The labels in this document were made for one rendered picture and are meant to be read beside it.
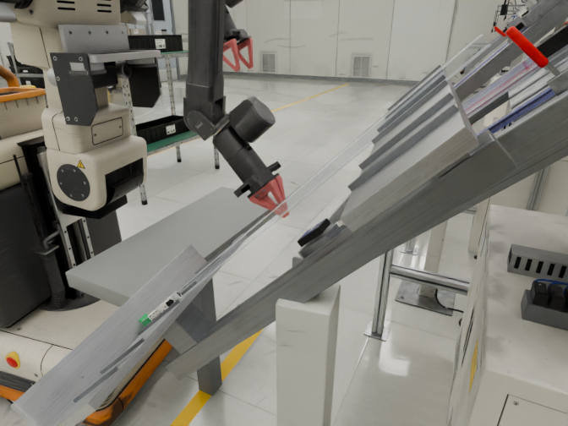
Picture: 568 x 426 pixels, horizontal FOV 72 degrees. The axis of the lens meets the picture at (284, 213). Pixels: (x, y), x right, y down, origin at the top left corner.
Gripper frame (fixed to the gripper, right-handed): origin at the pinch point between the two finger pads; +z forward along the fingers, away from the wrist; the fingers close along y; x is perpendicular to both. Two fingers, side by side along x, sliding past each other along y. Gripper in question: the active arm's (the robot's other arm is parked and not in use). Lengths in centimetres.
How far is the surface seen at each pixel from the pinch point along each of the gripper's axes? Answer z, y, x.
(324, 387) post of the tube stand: 17.4, -32.7, -13.1
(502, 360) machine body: 38.7, -6.6, -20.8
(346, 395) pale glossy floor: 62, 28, 45
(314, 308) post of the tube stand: 8.8, -32.4, -18.9
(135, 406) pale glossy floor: 21, -6, 89
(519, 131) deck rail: 8.4, -9.5, -41.2
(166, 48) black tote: -138, 170, 116
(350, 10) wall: -242, 869, 147
